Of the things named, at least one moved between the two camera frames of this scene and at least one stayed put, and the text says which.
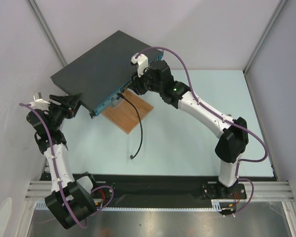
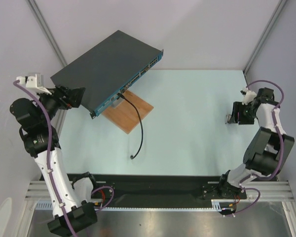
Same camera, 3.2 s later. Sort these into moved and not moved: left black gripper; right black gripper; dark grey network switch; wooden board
Moved: right black gripper; left black gripper
Not moved: wooden board; dark grey network switch
